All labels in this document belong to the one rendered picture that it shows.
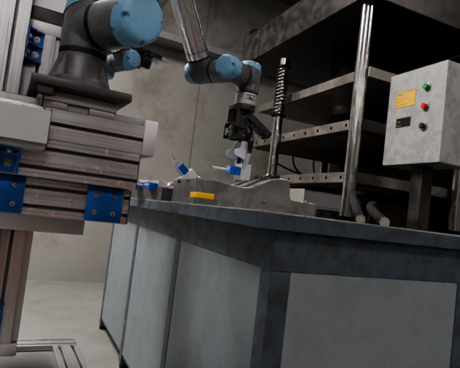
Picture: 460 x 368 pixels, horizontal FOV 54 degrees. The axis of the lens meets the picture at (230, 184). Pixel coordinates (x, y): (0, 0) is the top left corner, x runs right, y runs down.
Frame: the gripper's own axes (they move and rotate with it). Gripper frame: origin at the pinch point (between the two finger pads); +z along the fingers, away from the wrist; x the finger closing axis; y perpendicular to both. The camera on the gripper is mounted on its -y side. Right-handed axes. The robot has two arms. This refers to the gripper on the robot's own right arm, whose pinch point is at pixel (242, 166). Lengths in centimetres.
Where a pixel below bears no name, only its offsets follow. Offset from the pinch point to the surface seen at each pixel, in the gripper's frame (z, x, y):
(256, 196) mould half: 9.4, -7.1, -10.8
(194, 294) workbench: 42.3, 9.8, 14.4
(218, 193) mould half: 10.4, -7.1, 4.2
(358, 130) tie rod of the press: -27, -20, -63
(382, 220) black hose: 11.9, 32.1, -34.8
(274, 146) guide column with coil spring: -25, -95, -64
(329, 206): 7, -61, -84
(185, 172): 4.0, -24.2, 12.0
